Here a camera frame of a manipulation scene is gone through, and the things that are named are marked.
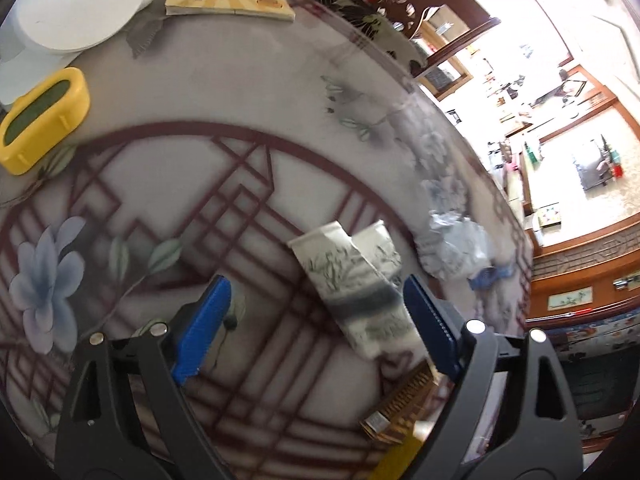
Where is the white round container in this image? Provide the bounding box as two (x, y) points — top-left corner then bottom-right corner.
(0, 0), (157, 106)

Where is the crumpled white plastic wrapper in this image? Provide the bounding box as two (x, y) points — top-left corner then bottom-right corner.
(415, 210), (516, 292)

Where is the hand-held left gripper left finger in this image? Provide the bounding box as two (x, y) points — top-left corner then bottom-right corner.
(55, 275), (232, 480)

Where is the gold brown box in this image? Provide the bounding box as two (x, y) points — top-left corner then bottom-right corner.
(360, 360), (441, 446)

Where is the printed tablecloth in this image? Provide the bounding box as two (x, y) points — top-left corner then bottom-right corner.
(0, 0), (534, 480)

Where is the yellow box with green top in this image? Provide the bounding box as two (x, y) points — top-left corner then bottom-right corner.
(0, 67), (92, 176)

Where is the yellow packet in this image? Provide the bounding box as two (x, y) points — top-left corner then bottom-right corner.
(370, 430), (437, 480)

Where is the bamboo print carton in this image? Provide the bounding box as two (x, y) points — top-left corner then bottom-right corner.
(287, 220), (426, 361)

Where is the wooden wall cabinet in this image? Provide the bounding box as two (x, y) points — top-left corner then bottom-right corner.
(522, 215), (640, 332)

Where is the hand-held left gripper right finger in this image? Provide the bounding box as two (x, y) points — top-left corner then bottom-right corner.
(402, 274), (584, 480)

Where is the plain wooden chair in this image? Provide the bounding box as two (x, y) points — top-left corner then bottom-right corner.
(375, 0), (502, 101)

